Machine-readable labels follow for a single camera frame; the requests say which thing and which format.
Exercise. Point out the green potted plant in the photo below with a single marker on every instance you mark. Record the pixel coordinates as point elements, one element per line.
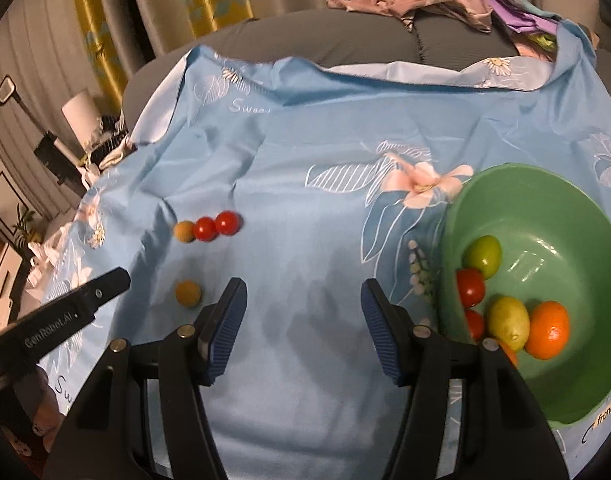
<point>25,222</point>

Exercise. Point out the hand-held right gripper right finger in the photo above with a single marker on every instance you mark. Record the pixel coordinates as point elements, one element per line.
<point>383,330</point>

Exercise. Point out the red cherry tomato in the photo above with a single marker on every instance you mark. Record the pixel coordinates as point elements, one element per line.
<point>470,287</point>
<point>475,325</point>
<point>227,222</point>
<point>204,228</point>

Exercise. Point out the purple cloth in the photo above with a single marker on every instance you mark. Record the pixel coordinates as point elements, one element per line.
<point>520,15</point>

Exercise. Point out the green plastic bowl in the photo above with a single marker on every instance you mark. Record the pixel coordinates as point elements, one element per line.
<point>560,240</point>

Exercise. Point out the small orange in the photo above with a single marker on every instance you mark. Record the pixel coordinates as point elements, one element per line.
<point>549,329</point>

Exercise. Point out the blue floral bed sheet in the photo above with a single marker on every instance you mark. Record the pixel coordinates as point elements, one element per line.
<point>295,160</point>

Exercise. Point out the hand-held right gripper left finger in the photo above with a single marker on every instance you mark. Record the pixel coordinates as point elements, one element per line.
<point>225,330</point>

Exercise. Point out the grey sofa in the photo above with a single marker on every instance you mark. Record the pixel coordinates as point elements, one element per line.
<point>335,40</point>

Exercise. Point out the upright vacuum cleaner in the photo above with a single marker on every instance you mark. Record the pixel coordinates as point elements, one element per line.
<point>55,155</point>

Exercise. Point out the white cabinet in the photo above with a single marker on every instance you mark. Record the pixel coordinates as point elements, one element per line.
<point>7,270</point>

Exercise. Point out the green lemon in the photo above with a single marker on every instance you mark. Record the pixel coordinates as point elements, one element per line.
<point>508,322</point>

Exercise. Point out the pile of dark clothes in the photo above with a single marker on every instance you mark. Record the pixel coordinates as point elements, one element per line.
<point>112,142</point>

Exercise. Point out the large orange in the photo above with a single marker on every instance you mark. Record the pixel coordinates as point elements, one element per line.
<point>509,354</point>

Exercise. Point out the brown longan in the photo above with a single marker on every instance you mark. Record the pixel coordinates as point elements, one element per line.
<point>187,293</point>
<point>184,231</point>

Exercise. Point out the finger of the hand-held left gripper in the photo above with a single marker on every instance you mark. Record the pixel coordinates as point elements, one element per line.
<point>110,285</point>

